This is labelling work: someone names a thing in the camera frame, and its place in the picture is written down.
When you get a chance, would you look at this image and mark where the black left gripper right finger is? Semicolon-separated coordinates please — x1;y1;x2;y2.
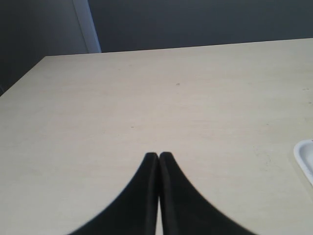
159;152;253;235

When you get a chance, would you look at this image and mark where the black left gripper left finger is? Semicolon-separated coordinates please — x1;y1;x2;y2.
71;152;159;235

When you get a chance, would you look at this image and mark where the white plastic tray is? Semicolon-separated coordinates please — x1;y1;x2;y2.
293;139;313;185

